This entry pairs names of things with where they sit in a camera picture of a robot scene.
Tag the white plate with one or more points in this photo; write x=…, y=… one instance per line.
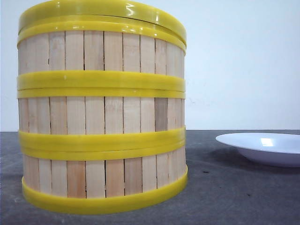
x=266, y=148

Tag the yellow rimmed bamboo steamer lid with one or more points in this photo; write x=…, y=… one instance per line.
x=104, y=15

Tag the bamboo steamer basket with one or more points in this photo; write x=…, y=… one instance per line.
x=79, y=127
x=112, y=186
x=98, y=56

